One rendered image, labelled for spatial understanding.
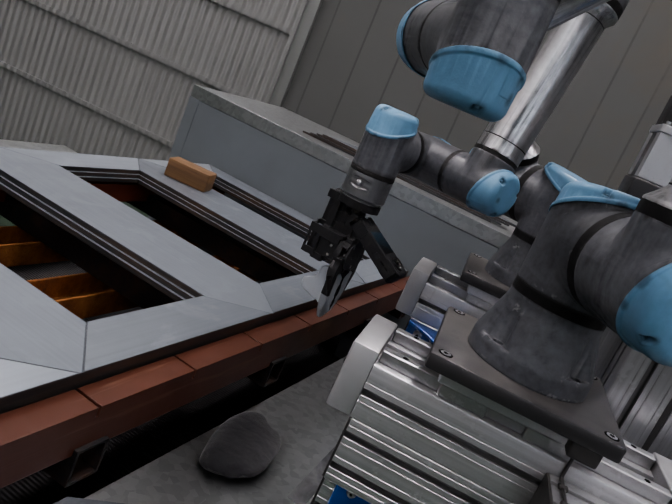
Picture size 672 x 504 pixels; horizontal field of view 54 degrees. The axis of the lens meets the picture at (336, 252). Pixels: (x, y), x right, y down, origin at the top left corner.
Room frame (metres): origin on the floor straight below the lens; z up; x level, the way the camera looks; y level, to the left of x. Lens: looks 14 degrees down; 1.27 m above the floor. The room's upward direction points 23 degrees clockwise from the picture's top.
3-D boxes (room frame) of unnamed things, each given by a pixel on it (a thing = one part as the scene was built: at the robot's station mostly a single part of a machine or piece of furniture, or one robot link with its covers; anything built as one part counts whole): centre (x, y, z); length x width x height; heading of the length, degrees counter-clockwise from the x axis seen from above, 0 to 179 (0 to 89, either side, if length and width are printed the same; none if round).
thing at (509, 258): (1.26, -0.35, 1.09); 0.15 x 0.15 x 0.10
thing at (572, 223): (0.77, -0.27, 1.20); 0.13 x 0.12 x 0.14; 16
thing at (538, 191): (1.27, -0.35, 1.20); 0.13 x 0.12 x 0.14; 48
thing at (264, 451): (0.92, 0.01, 0.70); 0.20 x 0.10 x 0.03; 171
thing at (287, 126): (2.24, -0.07, 1.03); 1.30 x 0.60 x 0.04; 70
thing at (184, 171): (1.74, 0.44, 0.87); 0.12 x 0.06 x 0.05; 86
